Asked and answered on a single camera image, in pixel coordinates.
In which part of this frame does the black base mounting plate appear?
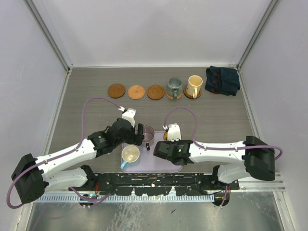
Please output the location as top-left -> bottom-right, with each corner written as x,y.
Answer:
74,173 -> 239,196

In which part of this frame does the yellow glass mug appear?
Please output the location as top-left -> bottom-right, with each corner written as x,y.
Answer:
163,131 -> 168,141

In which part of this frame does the dark blue folded cloth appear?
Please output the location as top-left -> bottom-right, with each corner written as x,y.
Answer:
205,66 -> 240,96

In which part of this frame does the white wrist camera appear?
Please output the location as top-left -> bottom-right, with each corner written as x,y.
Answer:
163,123 -> 181,142
119,106 -> 137,128

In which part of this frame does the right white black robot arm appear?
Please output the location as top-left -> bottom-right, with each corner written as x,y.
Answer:
154,136 -> 275,190

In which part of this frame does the slotted cable duct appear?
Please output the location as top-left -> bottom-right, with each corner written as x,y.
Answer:
35,193 -> 215,203

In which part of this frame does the cream yellow mug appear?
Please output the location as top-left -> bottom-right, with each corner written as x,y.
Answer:
187,75 -> 203,98

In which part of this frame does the purple glass cup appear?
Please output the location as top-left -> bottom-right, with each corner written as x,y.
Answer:
142,125 -> 154,151

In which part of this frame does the lilac plastic tray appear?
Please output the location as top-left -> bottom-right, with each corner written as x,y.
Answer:
122,131 -> 182,173

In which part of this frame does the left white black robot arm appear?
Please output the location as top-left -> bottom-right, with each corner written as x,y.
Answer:
9,118 -> 144,205

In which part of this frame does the aluminium front rail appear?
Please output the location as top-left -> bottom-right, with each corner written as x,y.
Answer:
23,172 -> 286,193

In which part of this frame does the dark wooden coaster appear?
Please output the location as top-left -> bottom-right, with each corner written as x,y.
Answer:
183,87 -> 202,100
147,85 -> 165,100
107,83 -> 126,99

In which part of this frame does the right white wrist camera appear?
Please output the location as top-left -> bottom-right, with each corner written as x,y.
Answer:
163,123 -> 181,142

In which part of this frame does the grey ceramic mug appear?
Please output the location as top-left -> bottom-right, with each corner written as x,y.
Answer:
166,77 -> 183,98

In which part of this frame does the white mug blue handle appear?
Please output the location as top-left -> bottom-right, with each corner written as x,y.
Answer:
120,145 -> 140,170

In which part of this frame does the woven rattan coaster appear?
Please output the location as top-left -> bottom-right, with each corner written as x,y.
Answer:
128,85 -> 145,100
166,93 -> 182,100

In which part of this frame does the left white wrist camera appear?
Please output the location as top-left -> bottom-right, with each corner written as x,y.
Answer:
119,106 -> 137,128

